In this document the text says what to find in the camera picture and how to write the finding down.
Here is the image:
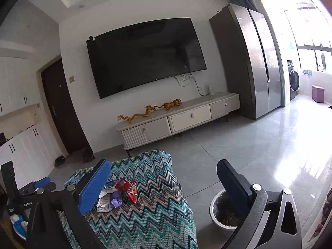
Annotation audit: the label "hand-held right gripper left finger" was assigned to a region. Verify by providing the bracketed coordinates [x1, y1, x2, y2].
[26, 159, 111, 249]

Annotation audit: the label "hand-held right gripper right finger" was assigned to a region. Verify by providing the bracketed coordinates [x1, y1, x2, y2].
[217, 159, 303, 249]

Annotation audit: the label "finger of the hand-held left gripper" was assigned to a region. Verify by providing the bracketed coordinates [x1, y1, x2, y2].
[36, 182, 57, 195]
[18, 177, 51, 195]

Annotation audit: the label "white wrapper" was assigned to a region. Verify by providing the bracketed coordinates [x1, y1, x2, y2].
[97, 180, 122, 212]

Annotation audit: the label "purple wrapper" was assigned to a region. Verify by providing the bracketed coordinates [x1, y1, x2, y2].
[110, 190, 127, 208]

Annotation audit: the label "red snack wrapper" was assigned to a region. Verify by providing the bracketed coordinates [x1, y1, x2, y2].
[115, 178, 138, 203]

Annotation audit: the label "white round bin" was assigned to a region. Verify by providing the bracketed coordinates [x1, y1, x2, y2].
[210, 189, 253, 231]

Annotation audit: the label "person's left hand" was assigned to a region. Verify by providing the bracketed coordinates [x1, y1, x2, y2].
[11, 213, 28, 240]

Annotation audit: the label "brown shoes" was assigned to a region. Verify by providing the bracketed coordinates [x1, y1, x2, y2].
[81, 148, 95, 163]

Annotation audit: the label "white low cupboard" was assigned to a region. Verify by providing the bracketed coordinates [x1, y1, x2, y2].
[0, 121, 64, 184]

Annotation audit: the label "zigzag patterned blanket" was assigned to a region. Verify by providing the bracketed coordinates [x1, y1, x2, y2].
[58, 150, 196, 249]

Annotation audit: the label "dark brown door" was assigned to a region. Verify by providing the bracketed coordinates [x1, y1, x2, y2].
[41, 54, 93, 159]

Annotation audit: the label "white television cabinet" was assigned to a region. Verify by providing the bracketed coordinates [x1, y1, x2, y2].
[115, 92, 240, 157]

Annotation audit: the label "golden dragon figurine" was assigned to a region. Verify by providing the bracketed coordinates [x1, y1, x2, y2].
[117, 105, 156, 123]

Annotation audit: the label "white upper cupboard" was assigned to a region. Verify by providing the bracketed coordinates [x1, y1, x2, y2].
[0, 54, 39, 115]

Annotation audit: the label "golden tiger figurine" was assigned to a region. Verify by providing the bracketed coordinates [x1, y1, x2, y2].
[153, 99, 183, 111]

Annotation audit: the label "grey double-door refrigerator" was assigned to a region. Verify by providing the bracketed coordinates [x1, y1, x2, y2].
[210, 3, 283, 120]

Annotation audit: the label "washing machine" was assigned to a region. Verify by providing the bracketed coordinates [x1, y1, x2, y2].
[287, 61, 301, 100]

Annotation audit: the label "purple storage box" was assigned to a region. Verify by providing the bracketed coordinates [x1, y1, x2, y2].
[312, 85, 325, 104]

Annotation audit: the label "large balcony window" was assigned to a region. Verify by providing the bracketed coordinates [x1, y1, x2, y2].
[284, 2, 332, 72]

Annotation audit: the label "grey curtain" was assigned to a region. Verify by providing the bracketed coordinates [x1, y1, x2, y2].
[230, 0, 257, 12]

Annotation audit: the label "television cables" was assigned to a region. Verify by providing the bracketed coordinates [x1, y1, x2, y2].
[174, 71, 210, 96]

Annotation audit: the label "large black wall television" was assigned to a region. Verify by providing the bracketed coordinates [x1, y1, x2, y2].
[86, 18, 207, 99]

